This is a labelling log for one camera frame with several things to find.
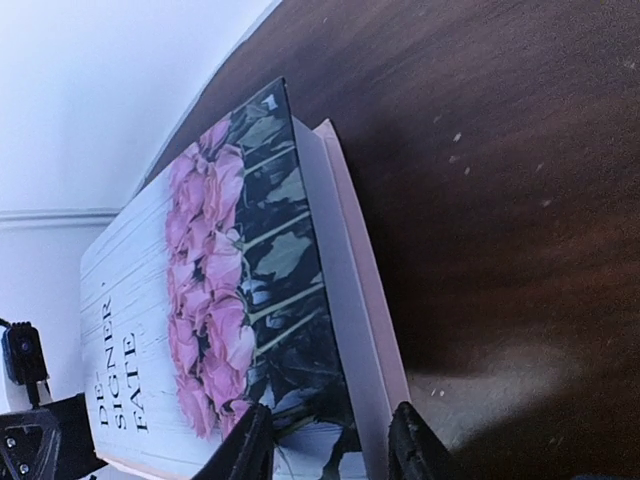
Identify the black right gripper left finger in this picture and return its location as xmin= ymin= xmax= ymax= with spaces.
xmin=193 ymin=404 xmax=275 ymax=480

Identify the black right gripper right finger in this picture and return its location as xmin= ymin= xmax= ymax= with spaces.
xmin=388 ymin=401 xmax=455 ymax=480

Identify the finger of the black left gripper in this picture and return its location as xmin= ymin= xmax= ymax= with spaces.
xmin=1 ymin=409 xmax=61 ymax=480

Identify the white Designer Fate book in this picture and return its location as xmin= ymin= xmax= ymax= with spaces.
xmin=80 ymin=78 xmax=409 ymax=479

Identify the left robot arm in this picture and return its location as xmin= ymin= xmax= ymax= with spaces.
xmin=1 ymin=319 xmax=106 ymax=479

